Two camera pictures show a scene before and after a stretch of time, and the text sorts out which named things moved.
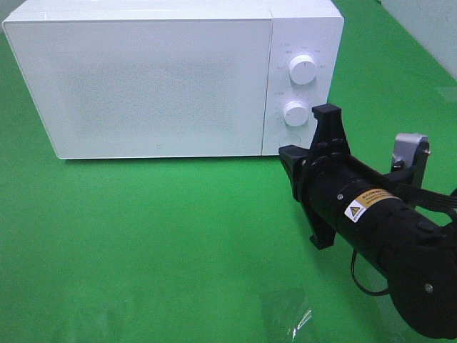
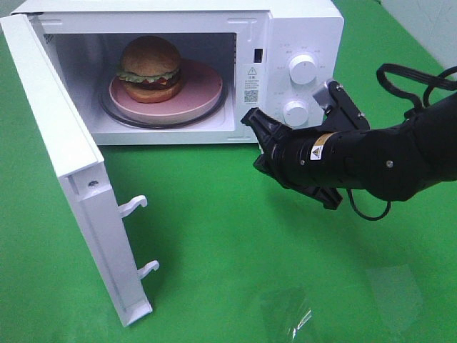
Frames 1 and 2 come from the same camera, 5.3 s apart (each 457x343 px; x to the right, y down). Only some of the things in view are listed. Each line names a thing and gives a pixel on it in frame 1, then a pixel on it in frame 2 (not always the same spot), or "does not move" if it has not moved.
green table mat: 210,249 does not move
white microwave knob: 302,69 does not move
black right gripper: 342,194 to 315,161
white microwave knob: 295,113 does not move
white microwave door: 148,88 to 81,167
